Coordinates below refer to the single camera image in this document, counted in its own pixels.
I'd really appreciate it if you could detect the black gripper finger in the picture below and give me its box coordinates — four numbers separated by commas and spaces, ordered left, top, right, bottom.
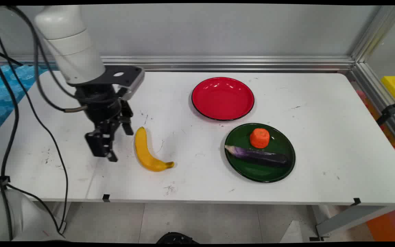
85, 122, 119, 163
119, 100, 135, 136

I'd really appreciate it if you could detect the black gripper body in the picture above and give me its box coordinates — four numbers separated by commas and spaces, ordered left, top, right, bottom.
75, 84, 123, 133

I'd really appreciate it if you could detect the purple eggplant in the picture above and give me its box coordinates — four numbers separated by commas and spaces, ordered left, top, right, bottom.
224, 144, 291, 168

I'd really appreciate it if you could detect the yellow banana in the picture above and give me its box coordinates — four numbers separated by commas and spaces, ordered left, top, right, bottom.
134, 127, 175, 172

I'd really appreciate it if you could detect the blue bubble wrap sheet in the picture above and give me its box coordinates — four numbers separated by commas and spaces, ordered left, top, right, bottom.
0, 63, 49, 140

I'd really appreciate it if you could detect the red round plate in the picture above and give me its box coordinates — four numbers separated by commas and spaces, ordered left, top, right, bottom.
191, 77, 255, 121

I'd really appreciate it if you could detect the black round floor object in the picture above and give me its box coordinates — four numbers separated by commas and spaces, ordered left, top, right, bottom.
156, 232, 200, 244

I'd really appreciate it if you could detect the orange carrot piece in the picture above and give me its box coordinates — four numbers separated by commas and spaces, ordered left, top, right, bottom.
250, 128, 270, 149

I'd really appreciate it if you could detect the dark green round plate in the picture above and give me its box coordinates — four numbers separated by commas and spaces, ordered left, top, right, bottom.
224, 123, 296, 183

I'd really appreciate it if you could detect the grey table leg brace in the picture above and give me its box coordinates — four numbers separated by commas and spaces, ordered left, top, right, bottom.
315, 205, 395, 238

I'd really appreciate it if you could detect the orange box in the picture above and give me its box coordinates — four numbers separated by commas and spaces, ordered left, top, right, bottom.
366, 206, 395, 242

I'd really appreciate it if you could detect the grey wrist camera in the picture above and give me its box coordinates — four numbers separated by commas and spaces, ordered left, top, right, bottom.
117, 69, 146, 101

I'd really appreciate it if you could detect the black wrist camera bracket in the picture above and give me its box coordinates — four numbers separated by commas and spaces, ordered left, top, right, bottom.
68, 65, 144, 87

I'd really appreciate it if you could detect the thin black cable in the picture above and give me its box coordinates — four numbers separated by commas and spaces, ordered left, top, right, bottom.
0, 5, 70, 238

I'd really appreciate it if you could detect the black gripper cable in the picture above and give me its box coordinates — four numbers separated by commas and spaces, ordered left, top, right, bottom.
7, 5, 89, 114

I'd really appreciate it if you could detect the thick black cable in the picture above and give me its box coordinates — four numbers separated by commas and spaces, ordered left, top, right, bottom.
0, 48, 20, 241

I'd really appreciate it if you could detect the long aluminium frame rail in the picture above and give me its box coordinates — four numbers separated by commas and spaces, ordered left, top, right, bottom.
0, 56, 356, 72

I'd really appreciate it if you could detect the short aluminium frame rail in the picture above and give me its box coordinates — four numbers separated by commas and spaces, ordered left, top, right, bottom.
347, 62, 395, 152

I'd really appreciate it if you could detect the aluminium frame corner post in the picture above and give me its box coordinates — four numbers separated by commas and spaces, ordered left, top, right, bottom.
350, 5, 395, 63

